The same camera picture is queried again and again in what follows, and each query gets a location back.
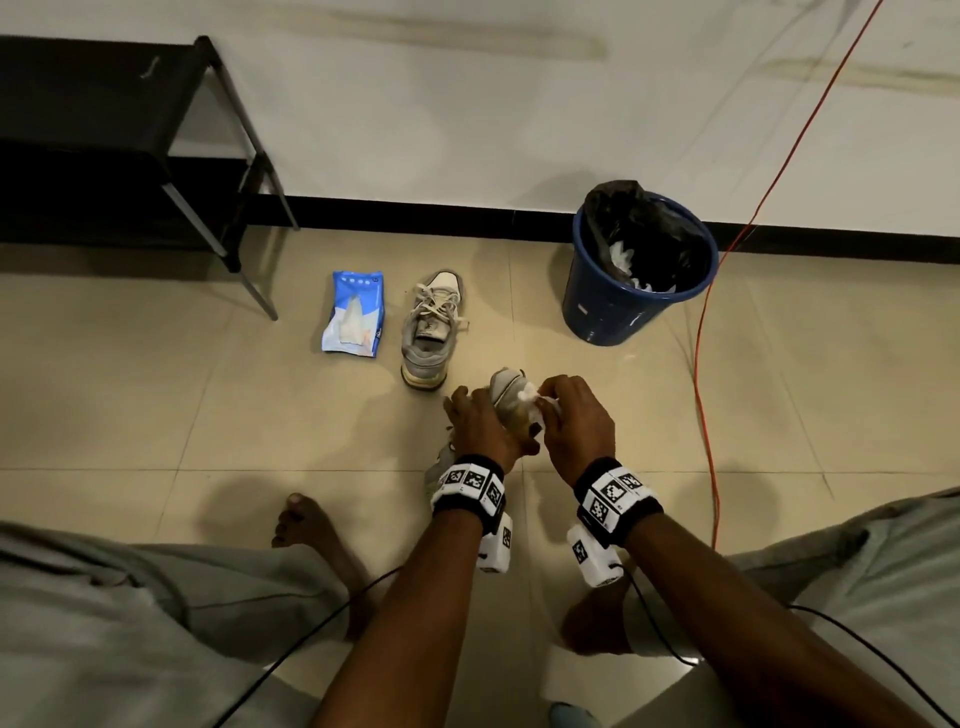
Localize blue wet wipes packet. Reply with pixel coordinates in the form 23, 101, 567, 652
321, 270, 387, 360

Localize black marker wristband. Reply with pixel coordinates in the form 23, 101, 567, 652
430, 454, 507, 538
573, 456, 666, 549

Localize grey worn sneaker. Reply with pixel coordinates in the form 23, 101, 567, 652
424, 366, 549, 505
399, 270, 471, 393

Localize person's left foot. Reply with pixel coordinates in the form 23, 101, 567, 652
270, 492, 378, 644

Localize person's left hand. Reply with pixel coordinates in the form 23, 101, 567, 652
442, 384, 542, 475

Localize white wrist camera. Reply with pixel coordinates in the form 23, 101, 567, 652
477, 511, 514, 576
565, 522, 626, 589

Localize black thin cable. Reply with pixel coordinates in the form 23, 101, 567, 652
622, 566, 960, 728
211, 565, 404, 728

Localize person's right hand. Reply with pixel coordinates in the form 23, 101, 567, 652
534, 374, 618, 489

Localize light blue small object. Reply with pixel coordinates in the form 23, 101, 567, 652
549, 702, 603, 728

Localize used white wipes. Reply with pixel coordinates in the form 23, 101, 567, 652
606, 240, 678, 294

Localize black metal shoe rack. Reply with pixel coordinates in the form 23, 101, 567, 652
0, 34, 300, 323

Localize person's left trouser leg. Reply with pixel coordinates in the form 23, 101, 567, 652
0, 520, 355, 728

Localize white wet wipe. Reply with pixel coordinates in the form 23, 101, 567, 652
517, 381, 563, 423

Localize person's left forearm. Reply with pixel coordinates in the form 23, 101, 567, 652
310, 510, 485, 728

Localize blue plastic waste bucket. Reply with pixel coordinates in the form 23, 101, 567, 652
561, 191, 720, 348

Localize black bin liner bag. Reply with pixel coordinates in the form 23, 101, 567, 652
582, 180, 714, 294

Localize person's right trouser leg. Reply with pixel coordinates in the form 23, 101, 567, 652
615, 486, 960, 728

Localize person's trouser leg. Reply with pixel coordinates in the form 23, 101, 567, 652
615, 486, 960, 728
0, 520, 355, 728

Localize person's right forearm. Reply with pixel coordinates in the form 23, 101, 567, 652
621, 511, 935, 728

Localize orange cable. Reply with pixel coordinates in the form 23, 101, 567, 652
690, 0, 887, 553

